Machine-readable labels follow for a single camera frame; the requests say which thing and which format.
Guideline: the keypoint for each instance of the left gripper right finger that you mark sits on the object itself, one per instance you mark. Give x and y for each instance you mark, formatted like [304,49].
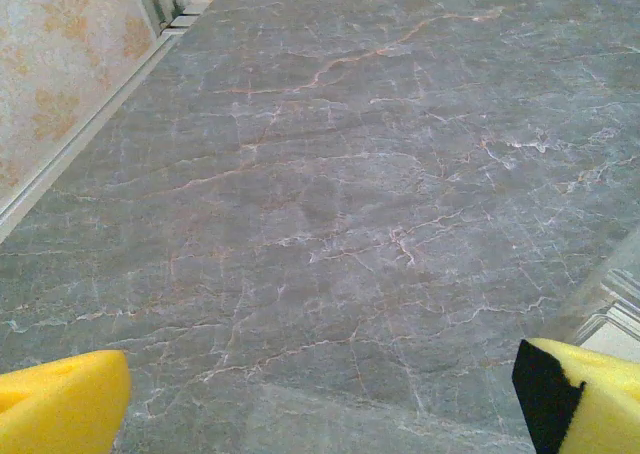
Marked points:
[600,409]

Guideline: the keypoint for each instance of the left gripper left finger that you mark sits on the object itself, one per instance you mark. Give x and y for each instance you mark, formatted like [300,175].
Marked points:
[60,409]

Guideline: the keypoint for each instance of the aluminium side rail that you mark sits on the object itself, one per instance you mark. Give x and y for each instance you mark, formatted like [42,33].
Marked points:
[75,144]

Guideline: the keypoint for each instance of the clear bottle blue label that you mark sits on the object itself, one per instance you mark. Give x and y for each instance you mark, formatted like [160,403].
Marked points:
[617,294]

